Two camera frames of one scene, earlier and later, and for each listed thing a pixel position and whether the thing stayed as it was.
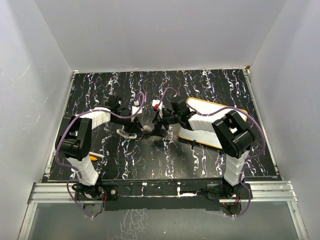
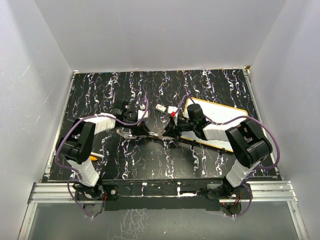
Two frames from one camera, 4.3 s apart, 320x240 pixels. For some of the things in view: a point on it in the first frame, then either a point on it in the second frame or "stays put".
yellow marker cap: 93,158 stays put
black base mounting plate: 163,194 stays put
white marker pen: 95,154 stays put
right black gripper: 157,130 -> 173,132
